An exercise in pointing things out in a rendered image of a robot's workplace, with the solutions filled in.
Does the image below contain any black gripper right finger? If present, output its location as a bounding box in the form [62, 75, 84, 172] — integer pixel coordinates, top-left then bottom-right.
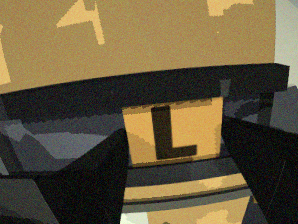
[221, 116, 298, 224]

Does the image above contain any white paper ticket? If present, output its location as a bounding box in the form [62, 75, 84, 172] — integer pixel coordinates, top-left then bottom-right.
[120, 212, 149, 224]

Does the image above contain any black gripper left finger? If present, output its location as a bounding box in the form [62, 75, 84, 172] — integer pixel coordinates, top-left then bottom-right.
[0, 128, 129, 224]

